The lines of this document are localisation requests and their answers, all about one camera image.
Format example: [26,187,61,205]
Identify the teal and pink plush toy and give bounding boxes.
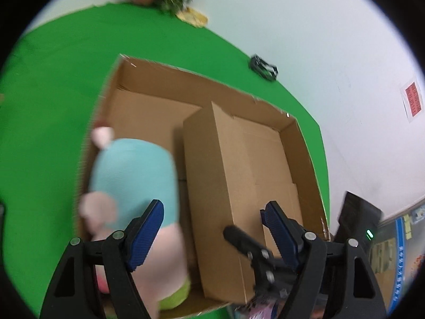
[79,126,192,318]

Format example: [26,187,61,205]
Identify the blue cartoon game box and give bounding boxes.
[237,301,279,319]

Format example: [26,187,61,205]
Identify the blue bordered printed board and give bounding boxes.
[368,203,425,306]

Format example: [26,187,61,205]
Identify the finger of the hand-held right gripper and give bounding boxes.
[223,225,298,303]

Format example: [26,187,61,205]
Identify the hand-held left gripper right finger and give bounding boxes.
[260,201,387,319]

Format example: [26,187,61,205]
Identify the black plastic bracket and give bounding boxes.
[250,54,279,81]

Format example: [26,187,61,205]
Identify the large cardboard box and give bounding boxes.
[76,53,331,318]

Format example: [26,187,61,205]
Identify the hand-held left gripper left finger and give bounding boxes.
[40,199,165,319]

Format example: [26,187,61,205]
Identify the red wall notice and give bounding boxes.
[400,79,425,123]

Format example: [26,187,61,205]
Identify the small inner cardboard box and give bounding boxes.
[182,101,304,304]

